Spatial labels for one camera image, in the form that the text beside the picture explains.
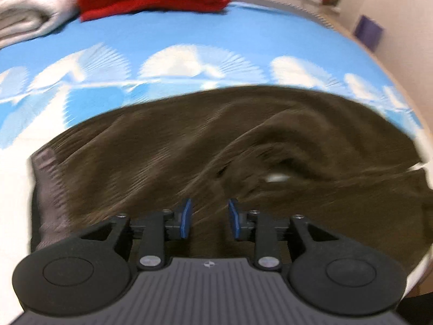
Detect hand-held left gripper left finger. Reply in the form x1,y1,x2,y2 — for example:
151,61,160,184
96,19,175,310
77,198,194,271

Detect white folded blanket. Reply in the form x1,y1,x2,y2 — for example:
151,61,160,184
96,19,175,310
0,0,80,48

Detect brown corduroy pants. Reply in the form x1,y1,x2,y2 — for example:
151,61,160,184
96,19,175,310
30,86,433,271

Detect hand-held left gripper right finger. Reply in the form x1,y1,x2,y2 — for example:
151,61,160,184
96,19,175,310
227,198,340,272

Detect blue white printed bedspread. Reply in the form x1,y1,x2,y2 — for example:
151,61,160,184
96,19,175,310
0,2,433,325

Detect purple board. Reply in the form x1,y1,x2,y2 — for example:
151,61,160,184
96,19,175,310
353,15,384,50

